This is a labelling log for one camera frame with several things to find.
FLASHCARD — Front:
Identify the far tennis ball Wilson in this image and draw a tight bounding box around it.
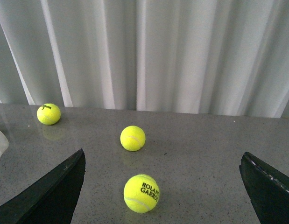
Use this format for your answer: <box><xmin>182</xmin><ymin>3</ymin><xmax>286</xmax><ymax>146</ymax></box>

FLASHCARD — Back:
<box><xmin>36</xmin><ymin>104</ymin><xmax>61</xmax><ymax>125</ymax></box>

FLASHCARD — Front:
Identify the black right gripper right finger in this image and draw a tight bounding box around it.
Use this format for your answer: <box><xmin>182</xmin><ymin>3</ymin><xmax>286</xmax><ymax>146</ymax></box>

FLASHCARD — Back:
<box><xmin>239</xmin><ymin>152</ymin><xmax>289</xmax><ymax>224</ymax></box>

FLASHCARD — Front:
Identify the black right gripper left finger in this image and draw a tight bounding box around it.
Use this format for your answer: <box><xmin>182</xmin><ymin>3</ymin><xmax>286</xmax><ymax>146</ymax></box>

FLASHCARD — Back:
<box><xmin>0</xmin><ymin>149</ymin><xmax>85</xmax><ymax>224</ymax></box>

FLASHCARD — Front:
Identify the middle plain tennis ball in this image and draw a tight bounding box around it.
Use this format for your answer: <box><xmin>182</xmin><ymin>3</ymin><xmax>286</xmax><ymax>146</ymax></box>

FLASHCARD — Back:
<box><xmin>120</xmin><ymin>126</ymin><xmax>146</xmax><ymax>152</ymax></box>

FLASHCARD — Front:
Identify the Roland Garros tennis ball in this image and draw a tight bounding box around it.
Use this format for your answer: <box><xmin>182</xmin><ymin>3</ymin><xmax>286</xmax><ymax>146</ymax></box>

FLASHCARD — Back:
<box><xmin>124</xmin><ymin>174</ymin><xmax>160</xmax><ymax>213</ymax></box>

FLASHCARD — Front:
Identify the white pleated curtain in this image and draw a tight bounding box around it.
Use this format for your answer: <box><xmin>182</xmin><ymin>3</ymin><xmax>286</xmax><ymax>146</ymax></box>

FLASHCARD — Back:
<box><xmin>0</xmin><ymin>0</ymin><xmax>289</xmax><ymax>118</ymax></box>

